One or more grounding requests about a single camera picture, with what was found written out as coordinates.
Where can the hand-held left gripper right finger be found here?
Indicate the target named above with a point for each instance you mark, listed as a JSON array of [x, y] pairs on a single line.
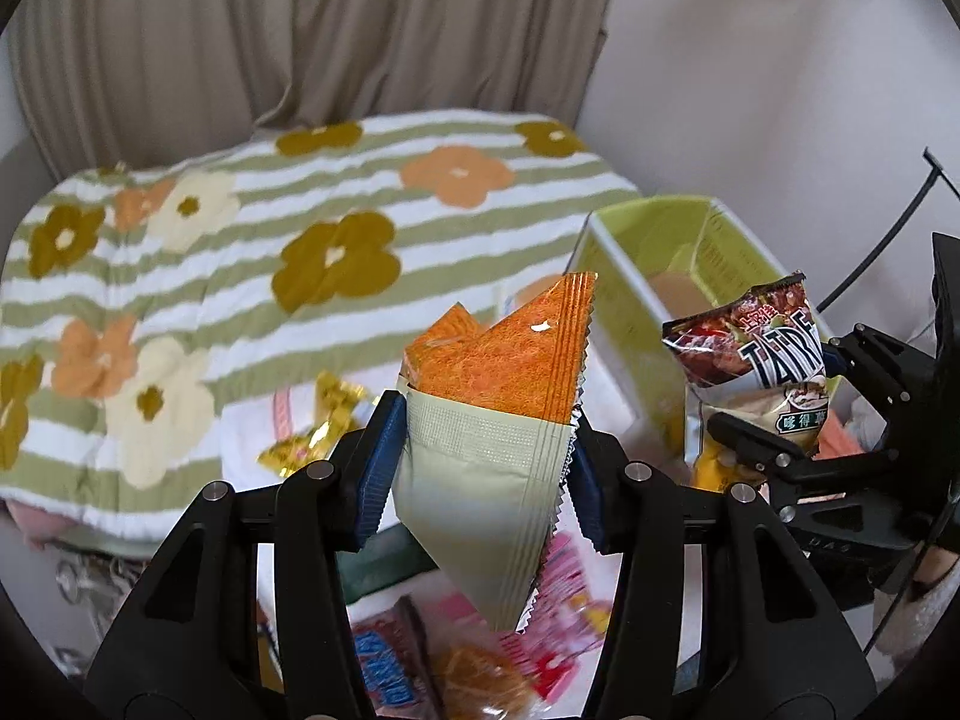
[[590, 499]]

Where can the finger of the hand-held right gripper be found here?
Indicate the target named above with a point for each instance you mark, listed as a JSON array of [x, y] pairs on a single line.
[[892, 379], [780, 457]]

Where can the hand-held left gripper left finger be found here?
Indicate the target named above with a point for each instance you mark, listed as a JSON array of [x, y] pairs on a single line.
[[375, 465]]

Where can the white and yellow snack packet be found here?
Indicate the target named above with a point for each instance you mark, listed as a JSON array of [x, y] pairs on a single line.
[[739, 397]]

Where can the orange and pale green snack packet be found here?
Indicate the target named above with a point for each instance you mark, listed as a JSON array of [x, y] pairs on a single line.
[[480, 480]]

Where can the pink snack packet yellow corner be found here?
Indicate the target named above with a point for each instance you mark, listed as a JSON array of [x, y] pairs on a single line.
[[570, 615]]

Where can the dark red snack packet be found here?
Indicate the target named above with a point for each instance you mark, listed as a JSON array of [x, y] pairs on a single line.
[[742, 345]]

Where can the green cardboard box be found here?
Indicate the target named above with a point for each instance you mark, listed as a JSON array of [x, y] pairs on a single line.
[[645, 315]]

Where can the orange chips snack packet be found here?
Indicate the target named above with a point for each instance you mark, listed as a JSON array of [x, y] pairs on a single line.
[[390, 660]]

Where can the person's right forearm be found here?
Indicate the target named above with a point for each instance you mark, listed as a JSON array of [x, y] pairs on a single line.
[[939, 571]]

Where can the gold snack packet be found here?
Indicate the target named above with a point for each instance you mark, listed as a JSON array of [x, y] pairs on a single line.
[[330, 405]]

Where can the pink and white cloth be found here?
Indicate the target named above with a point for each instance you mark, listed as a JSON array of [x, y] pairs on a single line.
[[247, 427]]

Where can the floral striped blanket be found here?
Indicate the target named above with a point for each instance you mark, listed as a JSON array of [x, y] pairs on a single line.
[[225, 240]]

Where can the grey metal object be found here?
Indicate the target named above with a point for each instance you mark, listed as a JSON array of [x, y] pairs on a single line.
[[97, 577]]

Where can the pink fabric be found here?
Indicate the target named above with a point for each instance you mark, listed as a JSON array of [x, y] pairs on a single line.
[[37, 521]]

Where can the beige curtain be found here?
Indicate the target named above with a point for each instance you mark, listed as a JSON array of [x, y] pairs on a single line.
[[300, 30]]

